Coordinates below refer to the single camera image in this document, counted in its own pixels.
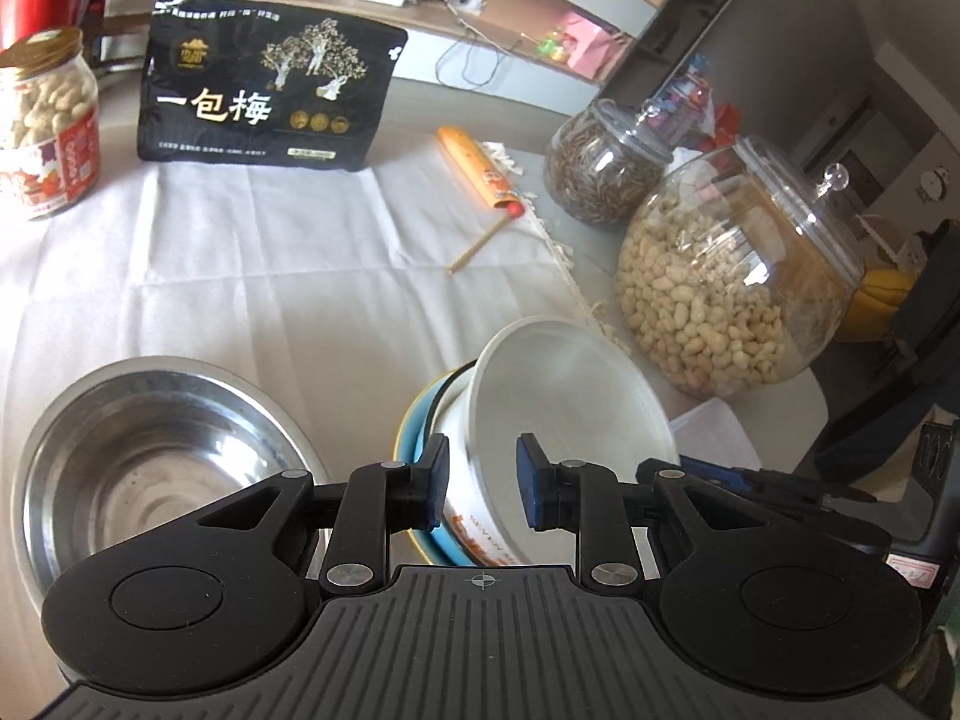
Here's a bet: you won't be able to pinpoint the white tablecloth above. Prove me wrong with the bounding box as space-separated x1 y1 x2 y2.
0 116 680 567

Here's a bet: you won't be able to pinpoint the black cable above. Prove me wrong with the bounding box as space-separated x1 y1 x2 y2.
433 13 514 89

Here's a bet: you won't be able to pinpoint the large glass jar of peanuts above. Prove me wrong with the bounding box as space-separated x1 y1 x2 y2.
614 133 869 401

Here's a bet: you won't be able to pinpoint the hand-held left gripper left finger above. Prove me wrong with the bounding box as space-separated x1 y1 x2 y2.
195 433 452 599

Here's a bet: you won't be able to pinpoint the glass jar of sunflower seeds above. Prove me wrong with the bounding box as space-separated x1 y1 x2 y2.
543 98 677 230

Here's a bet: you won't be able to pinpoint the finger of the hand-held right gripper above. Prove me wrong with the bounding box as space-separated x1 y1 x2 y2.
673 459 877 509

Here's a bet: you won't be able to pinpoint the yellow cushion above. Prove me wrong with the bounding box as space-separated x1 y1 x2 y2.
838 265 920 344

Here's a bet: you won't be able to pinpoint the pink box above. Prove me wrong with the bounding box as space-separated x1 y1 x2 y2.
558 10 629 85

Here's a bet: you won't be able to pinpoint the orange chopstick packet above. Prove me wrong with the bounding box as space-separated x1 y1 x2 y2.
436 125 524 219

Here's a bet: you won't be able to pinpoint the white plastic cup bowl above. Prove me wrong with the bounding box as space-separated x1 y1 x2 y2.
438 316 680 568

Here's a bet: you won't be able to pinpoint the black snack bag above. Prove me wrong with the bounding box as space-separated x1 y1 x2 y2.
136 0 410 176

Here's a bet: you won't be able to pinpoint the stainless steel bowl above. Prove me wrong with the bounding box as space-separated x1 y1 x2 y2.
10 357 329 620

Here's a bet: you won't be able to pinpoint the small peanut jar gold lid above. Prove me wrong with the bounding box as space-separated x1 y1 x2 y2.
0 27 103 221

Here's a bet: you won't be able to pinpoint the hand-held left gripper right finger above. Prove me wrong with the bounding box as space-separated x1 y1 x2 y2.
515 432 751 595

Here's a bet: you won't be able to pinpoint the wooden tv cabinet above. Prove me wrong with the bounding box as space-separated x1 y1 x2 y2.
240 0 721 87

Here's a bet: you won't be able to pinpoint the wooden chopsticks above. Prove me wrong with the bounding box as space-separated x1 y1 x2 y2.
447 212 512 276

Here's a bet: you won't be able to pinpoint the blue bowl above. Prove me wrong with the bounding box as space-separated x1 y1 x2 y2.
393 366 482 565

